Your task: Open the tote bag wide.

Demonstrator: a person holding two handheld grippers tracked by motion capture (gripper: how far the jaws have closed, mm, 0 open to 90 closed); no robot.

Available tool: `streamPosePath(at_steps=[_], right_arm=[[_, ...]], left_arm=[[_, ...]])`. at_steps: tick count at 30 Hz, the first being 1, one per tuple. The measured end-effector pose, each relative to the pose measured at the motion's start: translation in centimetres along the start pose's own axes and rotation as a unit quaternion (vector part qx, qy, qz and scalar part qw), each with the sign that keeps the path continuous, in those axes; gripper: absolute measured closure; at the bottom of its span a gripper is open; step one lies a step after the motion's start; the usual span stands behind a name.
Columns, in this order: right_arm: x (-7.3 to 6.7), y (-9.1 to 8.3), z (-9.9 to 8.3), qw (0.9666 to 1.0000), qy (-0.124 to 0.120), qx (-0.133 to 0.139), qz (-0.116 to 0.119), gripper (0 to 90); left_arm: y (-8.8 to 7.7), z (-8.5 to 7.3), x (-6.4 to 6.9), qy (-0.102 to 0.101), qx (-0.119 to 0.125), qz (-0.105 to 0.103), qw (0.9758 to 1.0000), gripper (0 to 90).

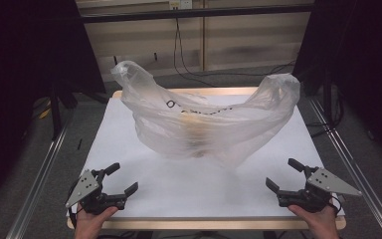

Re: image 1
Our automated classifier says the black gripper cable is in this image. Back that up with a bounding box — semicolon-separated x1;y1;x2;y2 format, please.
329;194;343;215

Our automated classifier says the metal floor rail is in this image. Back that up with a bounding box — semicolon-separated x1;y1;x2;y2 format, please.
5;118;76;239
307;97;382;239

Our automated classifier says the black curtain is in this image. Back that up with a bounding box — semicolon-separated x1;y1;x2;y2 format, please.
0;0;107;213
291;0;382;168

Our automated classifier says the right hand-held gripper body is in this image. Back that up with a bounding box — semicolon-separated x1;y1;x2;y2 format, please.
277;166;363;214

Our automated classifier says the white wall power outlet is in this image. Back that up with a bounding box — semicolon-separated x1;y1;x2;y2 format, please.
168;0;193;11

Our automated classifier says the black hanging cable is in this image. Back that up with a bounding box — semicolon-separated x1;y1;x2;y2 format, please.
172;17;296;88

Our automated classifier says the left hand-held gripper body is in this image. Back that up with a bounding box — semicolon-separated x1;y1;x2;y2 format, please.
65;168;127;215

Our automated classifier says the blurred brown object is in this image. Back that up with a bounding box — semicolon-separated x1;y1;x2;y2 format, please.
179;112;221;159

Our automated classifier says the yellow floor object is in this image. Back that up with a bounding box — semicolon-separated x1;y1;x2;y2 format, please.
39;105;53;120

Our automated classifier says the black horizontal bar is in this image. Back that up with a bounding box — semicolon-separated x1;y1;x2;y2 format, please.
79;3;315;24

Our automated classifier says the translucent white plastic bag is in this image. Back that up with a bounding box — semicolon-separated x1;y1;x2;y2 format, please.
109;60;301;169

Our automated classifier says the person's left hand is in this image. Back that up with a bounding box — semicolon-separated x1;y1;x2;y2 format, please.
75;203;119;234

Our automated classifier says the black floor cable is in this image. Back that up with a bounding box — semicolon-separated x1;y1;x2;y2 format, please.
305;120;334;139

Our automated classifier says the black metal stand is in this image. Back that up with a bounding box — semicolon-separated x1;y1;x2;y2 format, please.
321;71;345;131
47;81;78;141

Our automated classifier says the white table mat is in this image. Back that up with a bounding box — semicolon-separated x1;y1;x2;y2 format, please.
67;94;346;219

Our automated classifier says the person's right hand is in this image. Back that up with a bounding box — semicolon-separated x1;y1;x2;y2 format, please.
286;204;338;234

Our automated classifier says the white table board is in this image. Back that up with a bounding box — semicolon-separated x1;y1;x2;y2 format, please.
66;87;348;231

